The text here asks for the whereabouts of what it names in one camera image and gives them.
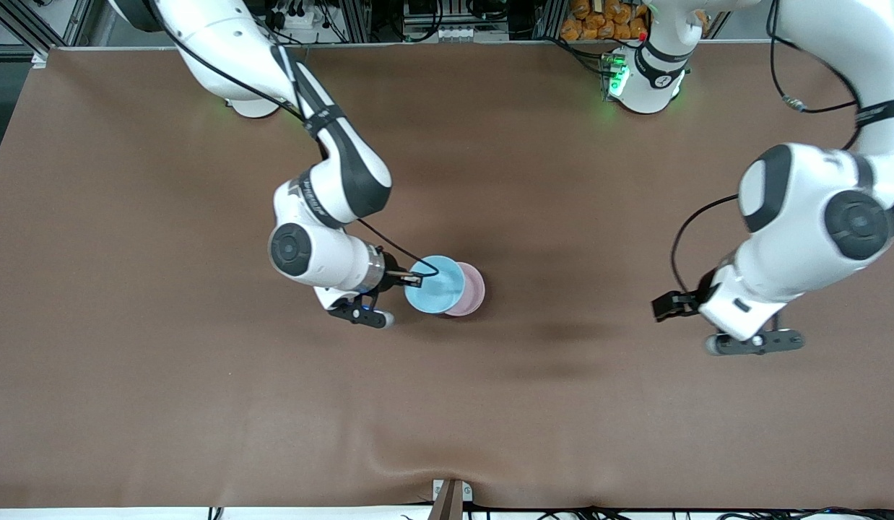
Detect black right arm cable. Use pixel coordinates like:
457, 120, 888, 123
149, 0, 441, 281

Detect white power strip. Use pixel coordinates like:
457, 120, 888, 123
263, 6, 326, 31

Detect pink bowl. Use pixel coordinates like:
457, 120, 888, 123
443, 261, 487, 318

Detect orange snack packets bag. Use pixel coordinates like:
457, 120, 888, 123
560, 0, 709, 42

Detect aluminium frame profile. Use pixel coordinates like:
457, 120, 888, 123
0, 0, 95, 59

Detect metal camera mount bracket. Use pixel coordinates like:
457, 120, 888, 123
432, 478, 474, 520

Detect brown table mat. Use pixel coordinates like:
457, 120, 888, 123
0, 42, 894, 511

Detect blue bowl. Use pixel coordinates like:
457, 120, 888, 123
404, 255, 466, 316

